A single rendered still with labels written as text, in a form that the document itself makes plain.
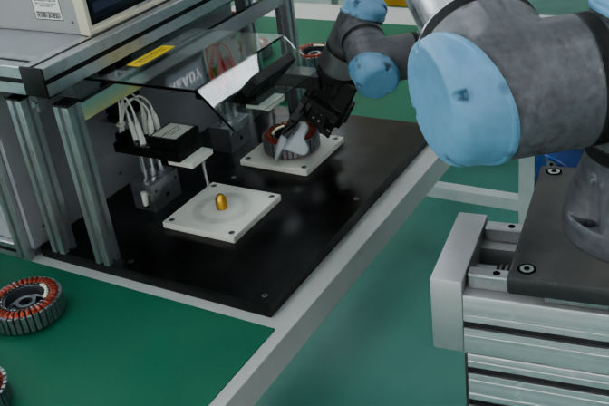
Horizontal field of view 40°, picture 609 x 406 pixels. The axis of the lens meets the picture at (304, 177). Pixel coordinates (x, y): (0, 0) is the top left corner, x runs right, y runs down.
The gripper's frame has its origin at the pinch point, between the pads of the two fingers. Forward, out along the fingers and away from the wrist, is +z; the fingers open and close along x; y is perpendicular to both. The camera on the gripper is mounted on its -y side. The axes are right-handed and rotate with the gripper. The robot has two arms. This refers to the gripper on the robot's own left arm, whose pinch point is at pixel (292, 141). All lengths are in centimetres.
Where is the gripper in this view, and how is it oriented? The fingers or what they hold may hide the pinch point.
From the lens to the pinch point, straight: 163.1
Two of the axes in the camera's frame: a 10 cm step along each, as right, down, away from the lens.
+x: 5.0, -4.6, 7.4
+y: 8.0, 5.7, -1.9
